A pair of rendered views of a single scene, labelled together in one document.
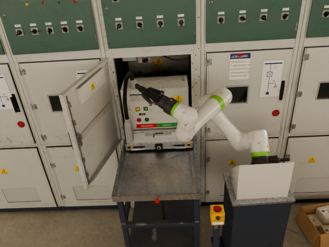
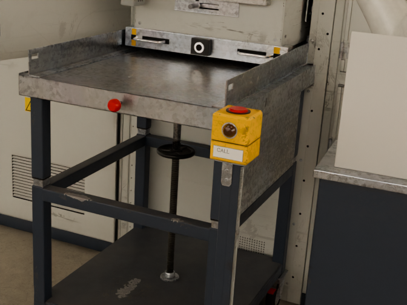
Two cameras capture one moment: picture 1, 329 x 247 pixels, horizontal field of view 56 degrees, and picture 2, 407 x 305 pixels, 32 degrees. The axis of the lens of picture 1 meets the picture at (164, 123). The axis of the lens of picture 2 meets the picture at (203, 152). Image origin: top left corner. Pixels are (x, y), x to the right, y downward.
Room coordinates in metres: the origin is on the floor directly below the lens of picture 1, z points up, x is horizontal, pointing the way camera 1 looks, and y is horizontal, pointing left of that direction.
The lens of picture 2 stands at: (0.01, -0.68, 1.26)
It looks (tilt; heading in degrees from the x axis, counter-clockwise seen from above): 18 degrees down; 20
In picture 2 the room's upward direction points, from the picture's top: 4 degrees clockwise
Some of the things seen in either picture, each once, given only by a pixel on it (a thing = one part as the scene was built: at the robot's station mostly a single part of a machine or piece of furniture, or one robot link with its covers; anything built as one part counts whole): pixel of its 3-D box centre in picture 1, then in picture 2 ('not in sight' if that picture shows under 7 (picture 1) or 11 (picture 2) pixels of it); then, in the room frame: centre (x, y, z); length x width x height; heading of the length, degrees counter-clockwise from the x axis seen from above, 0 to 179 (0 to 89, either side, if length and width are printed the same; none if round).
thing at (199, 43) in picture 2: (158, 147); (200, 46); (1.99, 0.06, 0.90); 0.06 x 0.03 x 0.05; 87
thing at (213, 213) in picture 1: (217, 214); (236, 134); (1.31, -0.28, 0.85); 0.08 x 0.08 x 0.10; 87
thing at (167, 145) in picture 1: (158, 144); (205, 45); (2.03, 0.06, 0.89); 0.54 x 0.05 x 0.06; 87
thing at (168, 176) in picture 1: (158, 165); (180, 78); (1.86, 0.07, 0.82); 0.68 x 0.62 x 0.06; 177
